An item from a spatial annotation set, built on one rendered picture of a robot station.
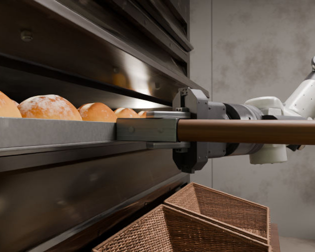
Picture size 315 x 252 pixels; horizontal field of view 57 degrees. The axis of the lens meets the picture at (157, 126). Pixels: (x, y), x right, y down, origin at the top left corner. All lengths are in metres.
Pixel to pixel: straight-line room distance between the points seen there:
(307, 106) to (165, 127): 0.56
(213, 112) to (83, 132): 0.19
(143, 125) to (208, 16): 3.44
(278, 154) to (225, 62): 3.10
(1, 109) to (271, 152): 0.43
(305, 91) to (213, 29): 2.89
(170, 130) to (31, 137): 0.18
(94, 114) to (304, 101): 0.62
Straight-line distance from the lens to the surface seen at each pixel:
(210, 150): 0.43
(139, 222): 1.16
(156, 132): 0.39
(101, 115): 0.42
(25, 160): 0.69
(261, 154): 0.55
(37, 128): 0.29
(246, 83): 3.56
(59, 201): 0.79
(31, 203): 0.73
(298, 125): 0.38
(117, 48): 0.74
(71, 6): 0.61
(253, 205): 1.90
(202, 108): 0.42
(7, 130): 0.26
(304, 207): 3.68
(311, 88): 0.93
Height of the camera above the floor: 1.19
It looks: 1 degrees up
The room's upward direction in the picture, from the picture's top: straight up
